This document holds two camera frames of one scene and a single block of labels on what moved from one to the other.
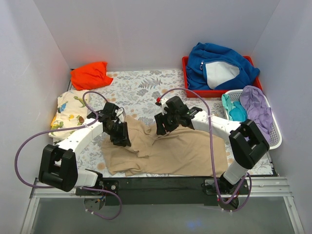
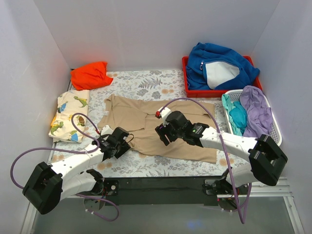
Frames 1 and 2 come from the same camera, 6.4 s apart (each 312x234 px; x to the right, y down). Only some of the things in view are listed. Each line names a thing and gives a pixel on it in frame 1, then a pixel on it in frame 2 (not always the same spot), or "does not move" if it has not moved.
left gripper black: (119, 132) → (122, 148)
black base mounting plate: (167, 191) does not move
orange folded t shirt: (90, 76) does not move
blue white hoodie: (211, 67) does not move
